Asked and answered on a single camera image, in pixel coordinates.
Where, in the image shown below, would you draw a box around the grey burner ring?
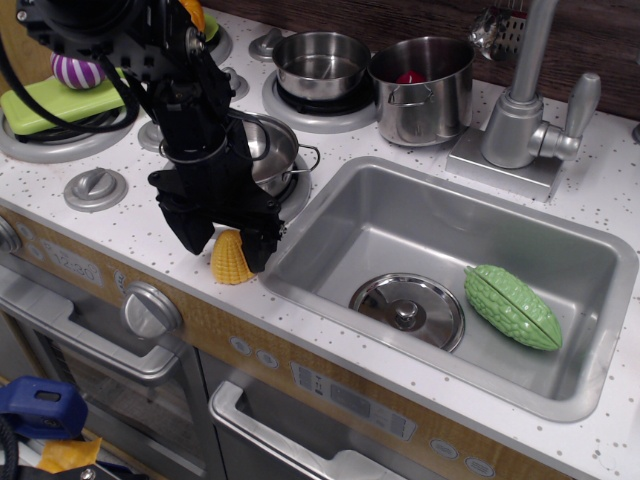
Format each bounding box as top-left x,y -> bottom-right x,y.
261,69 -> 378,134
269,154 -> 312,224
202,12 -> 234,64
0,102 -> 140,164

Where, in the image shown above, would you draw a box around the steel saucepan on back burner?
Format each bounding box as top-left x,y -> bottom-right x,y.
272,31 -> 371,101

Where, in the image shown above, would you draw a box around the back right grey burner ring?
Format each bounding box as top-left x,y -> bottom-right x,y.
261,69 -> 378,134

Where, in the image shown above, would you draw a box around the silver oven dial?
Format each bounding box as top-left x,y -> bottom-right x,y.
120,281 -> 183,340

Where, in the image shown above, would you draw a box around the tall steel pot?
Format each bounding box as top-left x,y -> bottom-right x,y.
368,37 -> 475,147

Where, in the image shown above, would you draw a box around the grey stove knob front left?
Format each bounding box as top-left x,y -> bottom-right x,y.
63,168 -> 128,213

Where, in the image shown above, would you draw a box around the black cable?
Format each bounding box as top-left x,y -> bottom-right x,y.
0,34 -> 139,134

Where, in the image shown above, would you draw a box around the grey stove knob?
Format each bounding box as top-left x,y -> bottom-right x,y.
248,28 -> 284,62
137,121 -> 164,153
63,168 -> 128,213
222,67 -> 250,101

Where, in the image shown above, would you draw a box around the small steel pan with handles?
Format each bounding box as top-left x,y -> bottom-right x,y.
229,110 -> 321,197

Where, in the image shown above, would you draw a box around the grey stove knob middle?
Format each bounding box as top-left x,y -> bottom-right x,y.
137,121 -> 164,153

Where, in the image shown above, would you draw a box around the yellow toy corn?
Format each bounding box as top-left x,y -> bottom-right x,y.
210,230 -> 255,285

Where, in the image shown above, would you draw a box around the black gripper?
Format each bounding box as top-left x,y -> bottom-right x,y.
149,113 -> 283,273

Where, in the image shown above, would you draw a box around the grey sink basin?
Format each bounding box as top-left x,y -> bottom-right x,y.
260,157 -> 639,422

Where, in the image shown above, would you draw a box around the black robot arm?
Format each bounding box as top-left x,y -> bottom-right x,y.
16,1 -> 284,273

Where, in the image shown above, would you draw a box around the steel pot lid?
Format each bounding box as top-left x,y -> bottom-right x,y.
349,273 -> 465,352

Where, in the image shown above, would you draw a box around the purple striped toy onion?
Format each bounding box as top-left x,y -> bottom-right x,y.
50,53 -> 106,90

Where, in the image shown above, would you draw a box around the dishwasher door handle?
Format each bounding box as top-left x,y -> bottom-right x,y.
209,381 -> 402,479

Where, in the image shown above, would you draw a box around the front grey burner ring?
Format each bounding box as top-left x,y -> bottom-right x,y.
269,154 -> 312,224

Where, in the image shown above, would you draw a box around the blue clamp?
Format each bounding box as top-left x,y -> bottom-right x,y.
1,376 -> 88,440

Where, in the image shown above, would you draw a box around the silver faucet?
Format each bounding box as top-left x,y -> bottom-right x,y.
446,1 -> 601,202

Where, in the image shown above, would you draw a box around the back left grey burner ring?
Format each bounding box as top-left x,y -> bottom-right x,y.
202,12 -> 234,64

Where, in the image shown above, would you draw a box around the hanging steel utensils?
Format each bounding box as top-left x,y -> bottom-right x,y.
468,1 -> 527,61

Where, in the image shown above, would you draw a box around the grey stove knob back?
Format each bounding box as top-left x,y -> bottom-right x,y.
248,28 -> 284,62

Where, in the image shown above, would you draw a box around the oven door handle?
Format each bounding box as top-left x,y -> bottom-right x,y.
1,266 -> 181,387

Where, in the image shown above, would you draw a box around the red toy inside pot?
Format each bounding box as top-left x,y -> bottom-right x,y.
395,70 -> 426,84

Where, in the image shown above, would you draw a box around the green cutting board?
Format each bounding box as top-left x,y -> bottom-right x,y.
1,78 -> 124,135

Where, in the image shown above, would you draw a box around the grey stove knob centre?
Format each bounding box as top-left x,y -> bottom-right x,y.
222,67 -> 250,101

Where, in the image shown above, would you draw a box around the green toy bitter gourd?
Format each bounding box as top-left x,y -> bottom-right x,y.
464,264 -> 563,351

